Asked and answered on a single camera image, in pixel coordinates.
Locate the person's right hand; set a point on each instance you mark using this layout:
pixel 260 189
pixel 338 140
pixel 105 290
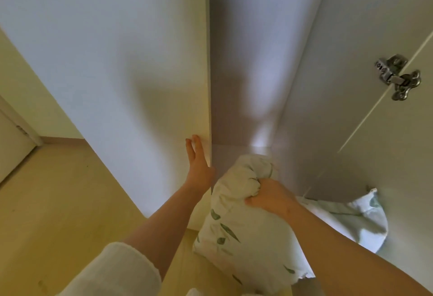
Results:
pixel 274 198

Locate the person's left hand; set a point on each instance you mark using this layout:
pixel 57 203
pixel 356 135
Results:
pixel 200 171

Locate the person's right thumb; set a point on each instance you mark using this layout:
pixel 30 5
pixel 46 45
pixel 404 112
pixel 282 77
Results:
pixel 254 201

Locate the person's left fingers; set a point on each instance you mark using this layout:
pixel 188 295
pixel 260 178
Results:
pixel 194 147

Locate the white leaf print bedding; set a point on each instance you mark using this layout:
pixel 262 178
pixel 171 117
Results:
pixel 236 218

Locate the person's left forearm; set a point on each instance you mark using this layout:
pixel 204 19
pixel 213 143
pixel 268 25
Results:
pixel 169 224

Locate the person's right forearm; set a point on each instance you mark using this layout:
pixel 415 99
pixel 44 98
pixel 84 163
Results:
pixel 348 255

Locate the white wardrobe cabinet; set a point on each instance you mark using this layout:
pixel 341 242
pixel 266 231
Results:
pixel 270 52

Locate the white knit sleeve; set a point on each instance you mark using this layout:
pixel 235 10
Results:
pixel 118 272

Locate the white hinged wardrobe door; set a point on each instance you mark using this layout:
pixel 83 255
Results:
pixel 406 157

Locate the cream room door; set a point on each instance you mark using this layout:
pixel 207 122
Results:
pixel 12 150

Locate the silver metal cabinet hinge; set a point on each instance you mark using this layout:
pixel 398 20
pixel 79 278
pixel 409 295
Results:
pixel 396 76

